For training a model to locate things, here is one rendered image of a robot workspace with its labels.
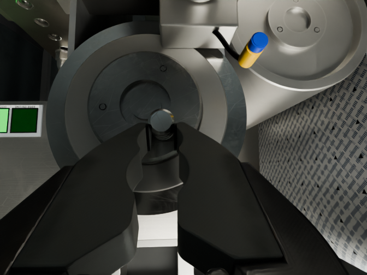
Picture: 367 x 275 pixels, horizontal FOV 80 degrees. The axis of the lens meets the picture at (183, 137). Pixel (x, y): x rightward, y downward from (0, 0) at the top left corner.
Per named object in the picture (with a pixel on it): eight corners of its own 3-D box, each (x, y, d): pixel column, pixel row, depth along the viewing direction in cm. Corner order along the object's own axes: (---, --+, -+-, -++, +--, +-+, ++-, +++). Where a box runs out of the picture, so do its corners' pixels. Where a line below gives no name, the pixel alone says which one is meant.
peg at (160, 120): (142, 117, 11) (164, 102, 11) (148, 127, 14) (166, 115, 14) (157, 139, 11) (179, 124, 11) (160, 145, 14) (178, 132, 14)
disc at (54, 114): (241, 20, 18) (253, 211, 16) (240, 24, 18) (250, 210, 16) (51, 18, 17) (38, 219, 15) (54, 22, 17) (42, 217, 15)
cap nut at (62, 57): (69, 48, 48) (67, 68, 48) (76, 57, 52) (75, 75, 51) (51, 48, 48) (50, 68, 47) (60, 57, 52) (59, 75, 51)
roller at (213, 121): (224, 33, 17) (232, 190, 15) (193, 114, 42) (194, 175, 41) (67, 32, 16) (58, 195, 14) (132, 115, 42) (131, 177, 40)
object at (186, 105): (160, 29, 15) (225, 118, 14) (161, 45, 17) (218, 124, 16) (63, 88, 14) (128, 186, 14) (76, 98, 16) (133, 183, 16)
